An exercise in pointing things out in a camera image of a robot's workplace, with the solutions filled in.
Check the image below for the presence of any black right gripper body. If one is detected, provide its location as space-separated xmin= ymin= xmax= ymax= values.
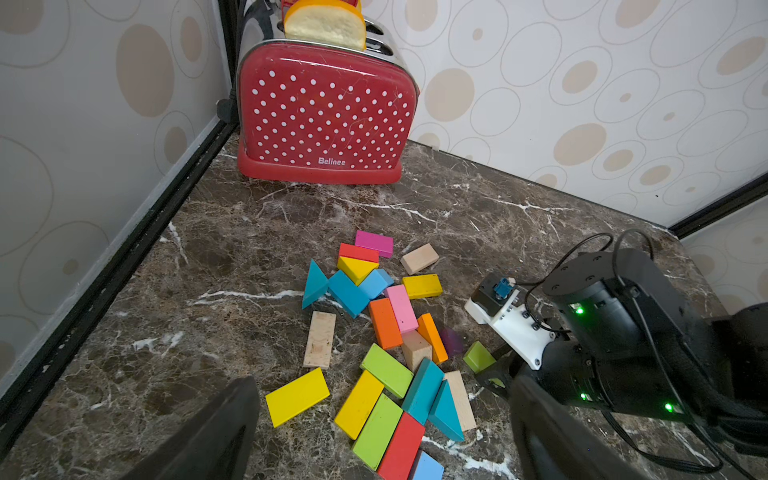
xmin=476 ymin=340 xmax=660 ymax=414

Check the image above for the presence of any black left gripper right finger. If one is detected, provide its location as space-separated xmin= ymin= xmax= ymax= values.
xmin=508 ymin=377 xmax=643 ymax=480

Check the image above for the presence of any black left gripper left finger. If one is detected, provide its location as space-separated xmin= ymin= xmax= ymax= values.
xmin=123 ymin=376 xmax=260 ymax=479

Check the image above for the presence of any green rectangular block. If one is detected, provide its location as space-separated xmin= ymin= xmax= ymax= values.
xmin=463 ymin=341 xmax=496 ymax=374

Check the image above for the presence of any natural wood rectangular block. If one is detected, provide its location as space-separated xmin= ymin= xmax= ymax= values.
xmin=444 ymin=371 xmax=477 ymax=432

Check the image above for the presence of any light blue rectangular block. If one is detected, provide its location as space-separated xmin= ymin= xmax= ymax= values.
xmin=409 ymin=450 xmax=444 ymax=480

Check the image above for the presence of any orange rectangular block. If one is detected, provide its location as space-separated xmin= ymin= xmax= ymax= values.
xmin=417 ymin=313 xmax=448 ymax=365

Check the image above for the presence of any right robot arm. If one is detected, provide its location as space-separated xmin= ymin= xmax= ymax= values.
xmin=465 ymin=248 xmax=767 ymax=457

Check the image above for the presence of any yellow rectangular block left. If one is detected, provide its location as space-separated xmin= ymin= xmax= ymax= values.
xmin=265 ymin=368 xmax=330 ymax=428

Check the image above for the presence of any yellow rectangular block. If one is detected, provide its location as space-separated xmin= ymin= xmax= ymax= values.
xmin=265 ymin=368 xmax=330 ymax=428
xmin=334 ymin=370 xmax=384 ymax=440
xmin=402 ymin=274 xmax=443 ymax=300

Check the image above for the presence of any teal triangular block lower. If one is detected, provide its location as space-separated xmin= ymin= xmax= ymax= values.
xmin=428 ymin=380 xmax=464 ymax=442

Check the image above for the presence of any teal triangular block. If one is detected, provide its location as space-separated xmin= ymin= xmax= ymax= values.
xmin=428 ymin=380 xmax=464 ymax=442
xmin=302 ymin=260 xmax=329 ymax=309

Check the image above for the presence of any purple triangular block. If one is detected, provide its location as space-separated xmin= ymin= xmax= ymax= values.
xmin=438 ymin=327 xmax=465 ymax=358

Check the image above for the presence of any yellow rectangular block lower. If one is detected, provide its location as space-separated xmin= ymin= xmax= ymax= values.
xmin=334 ymin=370 xmax=384 ymax=440

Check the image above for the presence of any natural wood block left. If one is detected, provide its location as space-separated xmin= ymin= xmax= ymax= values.
xmin=303 ymin=311 xmax=336 ymax=368

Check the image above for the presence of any teal rectangular block lower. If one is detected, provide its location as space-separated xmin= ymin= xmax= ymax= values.
xmin=402 ymin=358 xmax=444 ymax=425

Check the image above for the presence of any teal rectangular block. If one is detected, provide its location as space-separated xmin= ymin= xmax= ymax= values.
xmin=402 ymin=358 xmax=444 ymax=425
xmin=328 ymin=271 xmax=370 ymax=318

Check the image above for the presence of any lime green block lower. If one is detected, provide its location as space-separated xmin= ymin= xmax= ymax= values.
xmin=352 ymin=394 xmax=403 ymax=471

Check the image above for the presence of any lime green block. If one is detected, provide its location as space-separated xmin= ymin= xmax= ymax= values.
xmin=352 ymin=394 xmax=403 ymax=471
xmin=360 ymin=343 xmax=414 ymax=399

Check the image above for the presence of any red rectangular block lower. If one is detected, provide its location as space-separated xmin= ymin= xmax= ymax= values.
xmin=377 ymin=413 xmax=425 ymax=480

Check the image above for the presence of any red rectangular block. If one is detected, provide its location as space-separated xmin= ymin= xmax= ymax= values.
xmin=338 ymin=243 xmax=380 ymax=264
xmin=377 ymin=413 xmax=425 ymax=480

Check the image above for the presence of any natural wood triangular block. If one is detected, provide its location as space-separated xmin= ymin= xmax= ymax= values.
xmin=402 ymin=330 xmax=432 ymax=372

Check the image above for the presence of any yellow rectangular block upper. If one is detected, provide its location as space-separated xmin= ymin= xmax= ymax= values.
xmin=402 ymin=274 xmax=443 ymax=300

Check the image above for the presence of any lime green block upper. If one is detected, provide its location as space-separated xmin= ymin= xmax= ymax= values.
xmin=360 ymin=343 xmax=414 ymax=399

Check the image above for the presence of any pink rectangular block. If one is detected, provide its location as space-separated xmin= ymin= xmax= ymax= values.
xmin=385 ymin=285 xmax=419 ymax=333

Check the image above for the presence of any teal triangular block left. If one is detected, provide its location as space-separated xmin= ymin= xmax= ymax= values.
xmin=302 ymin=260 xmax=329 ymax=309

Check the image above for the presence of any orange-red rectangular block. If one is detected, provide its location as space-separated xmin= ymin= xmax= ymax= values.
xmin=369 ymin=298 xmax=403 ymax=350

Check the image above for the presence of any natural wood block upper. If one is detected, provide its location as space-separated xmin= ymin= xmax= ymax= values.
xmin=401 ymin=243 xmax=439 ymax=275

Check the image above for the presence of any teal rectangular block upper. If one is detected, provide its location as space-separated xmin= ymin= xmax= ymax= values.
xmin=328 ymin=271 xmax=370 ymax=318

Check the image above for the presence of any light blue triangular block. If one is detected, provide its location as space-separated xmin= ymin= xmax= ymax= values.
xmin=359 ymin=268 xmax=394 ymax=300

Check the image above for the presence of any yellow triangular block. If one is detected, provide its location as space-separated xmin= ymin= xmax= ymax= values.
xmin=337 ymin=257 xmax=379 ymax=286

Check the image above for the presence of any magenta rectangular block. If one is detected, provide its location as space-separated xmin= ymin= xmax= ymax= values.
xmin=355 ymin=230 xmax=394 ymax=258

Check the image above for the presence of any red rectangular block upper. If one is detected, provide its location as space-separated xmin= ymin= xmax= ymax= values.
xmin=338 ymin=243 xmax=380 ymax=264

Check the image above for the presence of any red polka dot toy toaster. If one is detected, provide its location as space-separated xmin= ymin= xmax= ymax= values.
xmin=236 ymin=1 xmax=419 ymax=185

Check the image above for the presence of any toy bread slice front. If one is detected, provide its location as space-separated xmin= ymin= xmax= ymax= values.
xmin=283 ymin=0 xmax=366 ymax=51

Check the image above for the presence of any black corner frame post left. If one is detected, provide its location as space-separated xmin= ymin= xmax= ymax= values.
xmin=1 ymin=1 xmax=242 ymax=456

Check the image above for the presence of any black corner frame post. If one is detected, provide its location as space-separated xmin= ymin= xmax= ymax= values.
xmin=668 ymin=173 xmax=768 ymax=239
xmin=1 ymin=1 xmax=242 ymax=456

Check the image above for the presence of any black corner frame post right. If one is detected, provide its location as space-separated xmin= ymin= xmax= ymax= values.
xmin=668 ymin=173 xmax=768 ymax=239

